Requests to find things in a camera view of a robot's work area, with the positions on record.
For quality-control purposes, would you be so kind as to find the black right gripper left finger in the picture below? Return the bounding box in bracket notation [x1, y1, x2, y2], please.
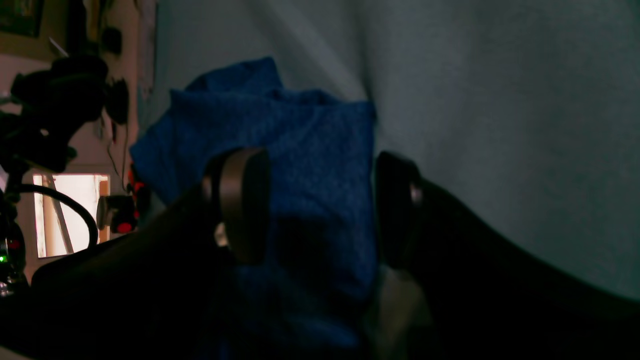
[1, 147, 271, 360]

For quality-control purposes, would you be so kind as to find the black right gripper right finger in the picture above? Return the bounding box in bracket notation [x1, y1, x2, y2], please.
[375, 152, 639, 360]

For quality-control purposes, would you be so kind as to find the blue t-shirt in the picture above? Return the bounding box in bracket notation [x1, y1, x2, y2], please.
[130, 57, 378, 360]

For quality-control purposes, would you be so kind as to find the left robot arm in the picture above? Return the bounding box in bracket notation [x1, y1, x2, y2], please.
[0, 54, 109, 298]

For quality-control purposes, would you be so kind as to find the teal table cloth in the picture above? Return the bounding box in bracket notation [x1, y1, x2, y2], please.
[137, 0, 640, 360]

